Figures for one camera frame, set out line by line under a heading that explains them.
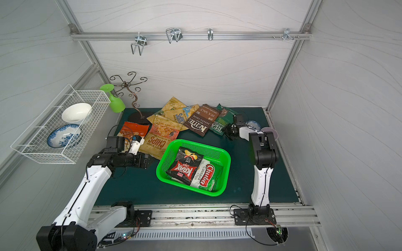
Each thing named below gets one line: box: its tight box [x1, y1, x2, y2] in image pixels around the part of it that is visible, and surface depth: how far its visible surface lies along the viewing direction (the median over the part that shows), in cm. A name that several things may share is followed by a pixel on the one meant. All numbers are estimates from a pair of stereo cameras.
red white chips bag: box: [116, 121, 150, 139], surface depth 110 cm
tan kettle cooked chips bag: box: [138, 123, 183, 161], surface depth 106 cm
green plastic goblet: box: [99, 83, 126, 113], surface depth 97 cm
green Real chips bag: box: [209, 103, 240, 136], surface depth 114 cm
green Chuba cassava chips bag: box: [190, 157, 225, 192], surface depth 86 cm
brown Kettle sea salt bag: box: [183, 104, 220, 137], surface depth 113 cm
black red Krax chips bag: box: [165, 146, 204, 186], surface depth 91 cm
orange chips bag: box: [140, 115, 183, 148], surface depth 108 cm
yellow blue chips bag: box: [150, 103, 200, 131], surface depth 117 cm
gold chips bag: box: [161, 96, 187, 111], surface depth 121 cm
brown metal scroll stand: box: [109, 71, 151, 125], surface depth 98 cm
